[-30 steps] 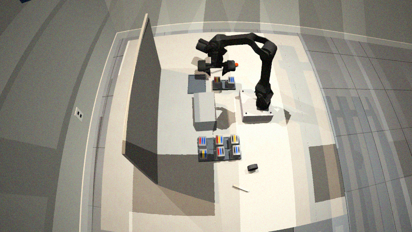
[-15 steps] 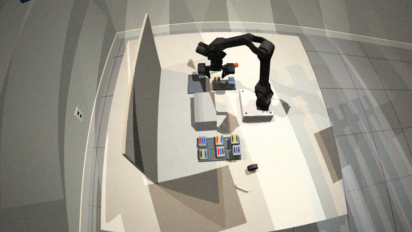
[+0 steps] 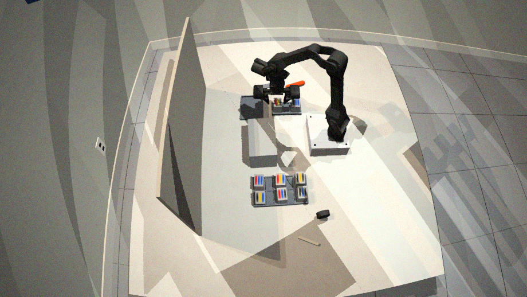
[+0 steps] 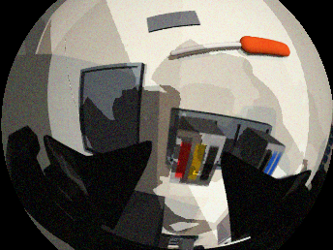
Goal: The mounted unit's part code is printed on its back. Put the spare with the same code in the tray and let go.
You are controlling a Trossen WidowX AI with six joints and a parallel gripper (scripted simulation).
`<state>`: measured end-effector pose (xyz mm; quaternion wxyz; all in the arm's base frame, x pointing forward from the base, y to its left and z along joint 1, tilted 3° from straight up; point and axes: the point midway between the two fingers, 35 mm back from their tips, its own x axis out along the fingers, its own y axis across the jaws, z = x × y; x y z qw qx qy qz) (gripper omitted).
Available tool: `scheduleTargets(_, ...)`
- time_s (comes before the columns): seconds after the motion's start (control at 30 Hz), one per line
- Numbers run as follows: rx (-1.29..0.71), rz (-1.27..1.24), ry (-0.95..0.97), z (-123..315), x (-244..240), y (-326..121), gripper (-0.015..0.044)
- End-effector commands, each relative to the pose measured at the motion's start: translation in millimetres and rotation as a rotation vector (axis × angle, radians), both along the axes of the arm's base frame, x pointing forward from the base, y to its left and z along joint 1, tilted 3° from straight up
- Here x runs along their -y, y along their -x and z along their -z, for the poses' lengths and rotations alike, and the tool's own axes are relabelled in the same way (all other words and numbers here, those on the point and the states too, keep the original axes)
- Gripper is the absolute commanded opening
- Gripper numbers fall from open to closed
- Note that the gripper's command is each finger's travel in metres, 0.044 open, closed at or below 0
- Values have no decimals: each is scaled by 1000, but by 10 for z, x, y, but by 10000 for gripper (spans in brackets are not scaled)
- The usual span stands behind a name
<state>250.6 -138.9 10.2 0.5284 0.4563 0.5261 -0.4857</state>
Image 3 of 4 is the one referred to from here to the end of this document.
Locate white tag with red and blue stripes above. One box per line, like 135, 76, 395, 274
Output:
254, 174, 264, 191

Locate grey flat panel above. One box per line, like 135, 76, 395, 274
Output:
155, 17, 206, 236

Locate black short cylinder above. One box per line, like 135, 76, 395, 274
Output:
316, 209, 330, 219

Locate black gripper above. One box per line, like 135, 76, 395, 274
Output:
253, 82, 301, 104

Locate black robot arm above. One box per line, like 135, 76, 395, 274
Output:
250, 43, 350, 143

